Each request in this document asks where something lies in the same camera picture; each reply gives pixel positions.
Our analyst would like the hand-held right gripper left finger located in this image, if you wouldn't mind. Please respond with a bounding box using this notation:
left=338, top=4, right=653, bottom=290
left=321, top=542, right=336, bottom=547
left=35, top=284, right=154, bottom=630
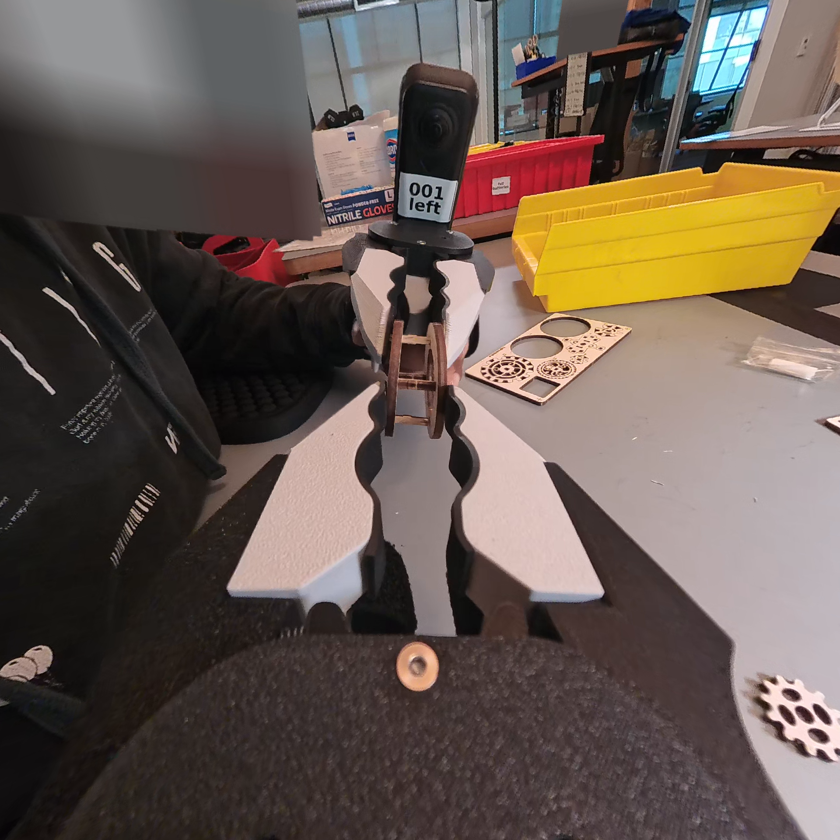
left=226, top=382, right=388, bottom=614

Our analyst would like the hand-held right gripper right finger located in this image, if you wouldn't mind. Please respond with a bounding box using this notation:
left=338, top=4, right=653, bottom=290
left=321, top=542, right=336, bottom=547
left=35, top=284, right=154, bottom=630
left=445, top=386, right=606, bottom=603

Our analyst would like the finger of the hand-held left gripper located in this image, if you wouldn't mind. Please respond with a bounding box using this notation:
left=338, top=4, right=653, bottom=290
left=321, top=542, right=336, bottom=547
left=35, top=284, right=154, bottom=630
left=350, top=251, right=406, bottom=376
left=432, top=258, right=488, bottom=370

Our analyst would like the wooden spool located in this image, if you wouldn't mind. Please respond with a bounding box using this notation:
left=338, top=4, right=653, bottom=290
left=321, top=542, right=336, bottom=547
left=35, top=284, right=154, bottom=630
left=384, top=318, right=450, bottom=439

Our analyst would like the wooden standing desk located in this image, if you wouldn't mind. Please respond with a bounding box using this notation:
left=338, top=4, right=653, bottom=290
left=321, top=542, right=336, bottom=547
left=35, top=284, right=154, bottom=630
left=511, top=36, right=685, bottom=186

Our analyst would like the blue glove box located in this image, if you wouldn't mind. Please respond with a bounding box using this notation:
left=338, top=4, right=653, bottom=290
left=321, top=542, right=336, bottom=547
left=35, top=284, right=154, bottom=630
left=320, top=182, right=399, bottom=231

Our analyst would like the white cardboard box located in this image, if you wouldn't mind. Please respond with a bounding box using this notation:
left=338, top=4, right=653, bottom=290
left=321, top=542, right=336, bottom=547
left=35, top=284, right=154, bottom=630
left=311, top=110, right=401, bottom=198

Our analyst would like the red plastic basket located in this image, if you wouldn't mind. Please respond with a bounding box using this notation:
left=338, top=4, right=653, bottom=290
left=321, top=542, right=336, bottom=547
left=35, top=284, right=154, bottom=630
left=202, top=235, right=291, bottom=285

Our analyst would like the red plastic tote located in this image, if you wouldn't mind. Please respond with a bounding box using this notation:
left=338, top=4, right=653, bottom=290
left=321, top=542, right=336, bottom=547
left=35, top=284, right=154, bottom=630
left=453, top=134, right=606, bottom=221

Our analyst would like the laser-cut wooden sheet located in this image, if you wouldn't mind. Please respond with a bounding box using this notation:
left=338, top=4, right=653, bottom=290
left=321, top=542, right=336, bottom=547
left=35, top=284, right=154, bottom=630
left=465, top=314, right=633, bottom=409

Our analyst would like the yellow plastic bin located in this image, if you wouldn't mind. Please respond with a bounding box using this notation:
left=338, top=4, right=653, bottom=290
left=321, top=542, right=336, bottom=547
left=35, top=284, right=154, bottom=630
left=511, top=162, right=840, bottom=313

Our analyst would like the white paper sheet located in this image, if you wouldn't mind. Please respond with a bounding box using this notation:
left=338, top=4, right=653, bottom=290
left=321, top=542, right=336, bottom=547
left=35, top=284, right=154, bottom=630
left=563, top=52, right=589, bottom=118

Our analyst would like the person's black hoodie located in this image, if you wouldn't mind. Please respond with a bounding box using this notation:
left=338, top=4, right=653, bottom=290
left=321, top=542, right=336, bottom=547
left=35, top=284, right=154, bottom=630
left=0, top=213, right=227, bottom=840

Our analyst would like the wooden gear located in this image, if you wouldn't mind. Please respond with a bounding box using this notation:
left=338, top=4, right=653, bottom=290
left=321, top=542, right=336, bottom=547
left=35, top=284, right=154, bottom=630
left=751, top=674, right=840, bottom=762

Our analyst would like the clear plastic bag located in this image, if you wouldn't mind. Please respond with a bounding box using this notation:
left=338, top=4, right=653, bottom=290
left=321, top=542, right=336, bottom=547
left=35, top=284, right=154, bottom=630
left=745, top=336, right=840, bottom=383

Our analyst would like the wooden side table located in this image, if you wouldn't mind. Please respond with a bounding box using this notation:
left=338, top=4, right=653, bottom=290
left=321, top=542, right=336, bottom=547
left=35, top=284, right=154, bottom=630
left=679, top=115, right=840, bottom=161

